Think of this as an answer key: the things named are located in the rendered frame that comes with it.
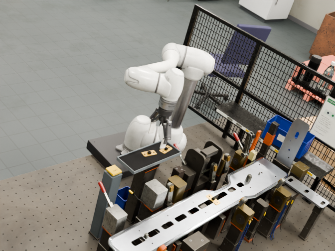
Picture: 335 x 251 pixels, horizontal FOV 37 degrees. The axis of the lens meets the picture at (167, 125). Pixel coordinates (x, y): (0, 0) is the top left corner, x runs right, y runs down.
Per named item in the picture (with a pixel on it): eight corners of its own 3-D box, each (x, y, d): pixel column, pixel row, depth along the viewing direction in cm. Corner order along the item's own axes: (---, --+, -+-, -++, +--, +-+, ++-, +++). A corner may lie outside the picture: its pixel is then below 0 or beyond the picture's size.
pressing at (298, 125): (289, 168, 323) (310, 125, 305) (275, 158, 328) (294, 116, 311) (289, 168, 323) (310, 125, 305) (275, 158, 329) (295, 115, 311)
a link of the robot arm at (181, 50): (165, 44, 285) (187, 51, 287) (165, 36, 301) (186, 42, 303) (158, 64, 290) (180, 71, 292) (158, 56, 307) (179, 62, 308)
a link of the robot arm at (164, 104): (165, 102, 243) (162, 112, 246) (181, 101, 248) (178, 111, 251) (157, 92, 249) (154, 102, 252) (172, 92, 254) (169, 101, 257)
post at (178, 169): (161, 224, 292) (179, 173, 271) (156, 219, 295) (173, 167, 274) (167, 221, 296) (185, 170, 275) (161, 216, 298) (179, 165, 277)
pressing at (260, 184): (134, 271, 221) (135, 269, 220) (102, 239, 232) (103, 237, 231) (290, 177, 317) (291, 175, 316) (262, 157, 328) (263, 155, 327)
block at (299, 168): (282, 212, 331) (303, 171, 313) (273, 205, 335) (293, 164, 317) (288, 208, 337) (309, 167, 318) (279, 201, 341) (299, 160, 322)
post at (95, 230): (96, 240, 269) (112, 179, 246) (88, 231, 273) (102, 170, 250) (107, 235, 274) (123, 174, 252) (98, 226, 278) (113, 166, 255)
